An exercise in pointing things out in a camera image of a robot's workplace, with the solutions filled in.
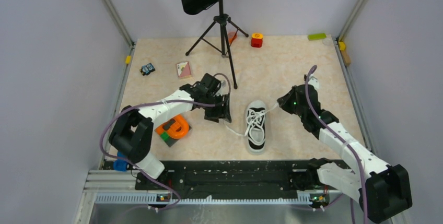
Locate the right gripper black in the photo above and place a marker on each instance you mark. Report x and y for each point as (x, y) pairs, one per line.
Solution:
(284, 101)

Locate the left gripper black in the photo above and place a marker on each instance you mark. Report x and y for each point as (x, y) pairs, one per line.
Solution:
(220, 113)

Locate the black white sneaker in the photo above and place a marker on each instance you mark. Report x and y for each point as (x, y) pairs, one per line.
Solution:
(255, 133)

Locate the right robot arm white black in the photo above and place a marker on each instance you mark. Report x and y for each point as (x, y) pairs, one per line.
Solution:
(381, 190)

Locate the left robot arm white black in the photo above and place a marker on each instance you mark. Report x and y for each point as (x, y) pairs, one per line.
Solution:
(131, 131)

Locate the pink white card box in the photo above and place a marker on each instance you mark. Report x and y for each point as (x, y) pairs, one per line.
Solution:
(184, 70)

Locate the lime green block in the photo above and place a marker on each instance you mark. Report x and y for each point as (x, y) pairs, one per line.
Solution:
(317, 36)

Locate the red yellow button block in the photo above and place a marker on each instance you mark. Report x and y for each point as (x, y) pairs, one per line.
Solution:
(257, 40)

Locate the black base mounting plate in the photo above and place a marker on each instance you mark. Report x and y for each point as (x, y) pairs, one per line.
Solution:
(248, 179)

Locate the yellow corner clip right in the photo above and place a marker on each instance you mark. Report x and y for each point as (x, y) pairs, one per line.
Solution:
(341, 45)

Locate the orange plastic cup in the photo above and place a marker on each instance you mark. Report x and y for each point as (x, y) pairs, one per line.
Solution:
(232, 37)

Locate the small black blue toy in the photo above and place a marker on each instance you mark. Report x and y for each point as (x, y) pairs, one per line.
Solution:
(147, 69)

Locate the blue toy car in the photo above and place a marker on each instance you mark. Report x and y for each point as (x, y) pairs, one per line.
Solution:
(121, 163)

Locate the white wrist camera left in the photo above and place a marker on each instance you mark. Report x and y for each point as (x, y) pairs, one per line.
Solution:
(224, 88)

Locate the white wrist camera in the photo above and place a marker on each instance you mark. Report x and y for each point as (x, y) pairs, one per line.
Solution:
(224, 88)
(313, 81)

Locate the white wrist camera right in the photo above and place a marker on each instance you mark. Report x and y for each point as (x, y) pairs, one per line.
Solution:
(313, 81)

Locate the grey base plate green block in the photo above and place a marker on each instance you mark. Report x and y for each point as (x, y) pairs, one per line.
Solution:
(171, 139)

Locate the wooden block right rail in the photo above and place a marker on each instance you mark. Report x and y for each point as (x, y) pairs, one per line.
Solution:
(346, 58)

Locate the yellow clip left rail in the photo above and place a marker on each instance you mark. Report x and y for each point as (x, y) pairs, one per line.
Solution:
(128, 60)

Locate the white slotted cable duct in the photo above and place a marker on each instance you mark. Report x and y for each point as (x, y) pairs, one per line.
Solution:
(147, 198)

